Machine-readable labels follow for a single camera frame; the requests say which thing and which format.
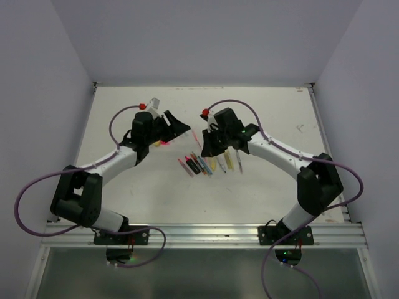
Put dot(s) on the blue capped white pen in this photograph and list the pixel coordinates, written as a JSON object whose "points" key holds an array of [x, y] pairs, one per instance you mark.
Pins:
{"points": [[221, 164]]}

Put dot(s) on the thin yellow pen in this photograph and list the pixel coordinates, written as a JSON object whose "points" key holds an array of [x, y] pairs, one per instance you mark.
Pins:
{"points": [[231, 159]]}

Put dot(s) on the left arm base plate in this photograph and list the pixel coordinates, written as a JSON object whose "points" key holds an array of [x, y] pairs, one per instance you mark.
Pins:
{"points": [[130, 235]]}

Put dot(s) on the aluminium front rail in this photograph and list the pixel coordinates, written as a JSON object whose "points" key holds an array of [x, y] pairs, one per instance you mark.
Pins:
{"points": [[223, 236]]}

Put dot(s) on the green clear pen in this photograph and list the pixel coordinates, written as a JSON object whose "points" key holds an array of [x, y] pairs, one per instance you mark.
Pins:
{"points": [[201, 163]]}

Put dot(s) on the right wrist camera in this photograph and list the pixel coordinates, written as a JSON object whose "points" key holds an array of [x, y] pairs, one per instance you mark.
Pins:
{"points": [[211, 122]]}

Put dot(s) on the left aluminium side rail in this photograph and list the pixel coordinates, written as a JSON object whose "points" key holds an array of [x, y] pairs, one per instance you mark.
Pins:
{"points": [[78, 118]]}

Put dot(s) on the right aluminium side rail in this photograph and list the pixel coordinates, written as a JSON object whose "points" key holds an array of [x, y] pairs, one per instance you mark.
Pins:
{"points": [[310, 88]]}

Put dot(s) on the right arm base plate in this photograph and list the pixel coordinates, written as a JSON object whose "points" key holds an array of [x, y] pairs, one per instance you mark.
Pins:
{"points": [[271, 234]]}

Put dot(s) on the thin orange pen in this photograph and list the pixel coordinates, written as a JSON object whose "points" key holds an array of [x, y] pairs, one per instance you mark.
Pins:
{"points": [[196, 138]]}

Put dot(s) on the red orange-tipped pen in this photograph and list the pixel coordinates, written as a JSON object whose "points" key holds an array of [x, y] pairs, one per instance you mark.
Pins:
{"points": [[198, 163]]}

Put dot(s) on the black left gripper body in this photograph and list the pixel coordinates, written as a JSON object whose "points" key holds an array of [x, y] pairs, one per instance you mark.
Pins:
{"points": [[159, 130]]}

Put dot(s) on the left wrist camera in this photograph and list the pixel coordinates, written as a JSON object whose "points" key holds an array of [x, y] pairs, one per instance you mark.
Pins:
{"points": [[152, 107]]}

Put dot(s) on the yellow highlighter pen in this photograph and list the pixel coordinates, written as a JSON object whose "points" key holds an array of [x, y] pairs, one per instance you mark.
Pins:
{"points": [[212, 163]]}

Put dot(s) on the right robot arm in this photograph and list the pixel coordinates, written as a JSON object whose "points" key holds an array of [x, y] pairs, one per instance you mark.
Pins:
{"points": [[318, 182]]}

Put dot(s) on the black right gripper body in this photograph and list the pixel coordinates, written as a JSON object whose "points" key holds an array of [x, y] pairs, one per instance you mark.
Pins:
{"points": [[227, 134]]}

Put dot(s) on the clear purple pen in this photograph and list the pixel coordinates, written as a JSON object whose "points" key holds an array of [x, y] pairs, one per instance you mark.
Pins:
{"points": [[239, 162]]}

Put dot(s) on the pink clear pen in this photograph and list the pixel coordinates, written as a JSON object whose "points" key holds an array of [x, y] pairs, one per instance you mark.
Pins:
{"points": [[184, 166]]}

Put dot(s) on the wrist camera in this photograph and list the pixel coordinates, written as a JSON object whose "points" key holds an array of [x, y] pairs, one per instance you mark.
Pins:
{"points": [[211, 122], [152, 107]]}

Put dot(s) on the pale yellow pen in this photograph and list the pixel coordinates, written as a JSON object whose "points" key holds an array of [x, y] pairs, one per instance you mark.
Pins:
{"points": [[228, 160]]}

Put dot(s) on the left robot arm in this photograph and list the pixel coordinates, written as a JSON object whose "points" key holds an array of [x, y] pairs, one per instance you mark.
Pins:
{"points": [[78, 196]]}

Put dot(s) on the aluminium side rail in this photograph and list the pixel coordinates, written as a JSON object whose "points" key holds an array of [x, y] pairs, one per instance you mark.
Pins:
{"points": [[310, 88], [78, 118]]}

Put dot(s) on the black highlighter body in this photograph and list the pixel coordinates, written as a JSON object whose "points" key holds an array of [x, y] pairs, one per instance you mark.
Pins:
{"points": [[192, 165]]}

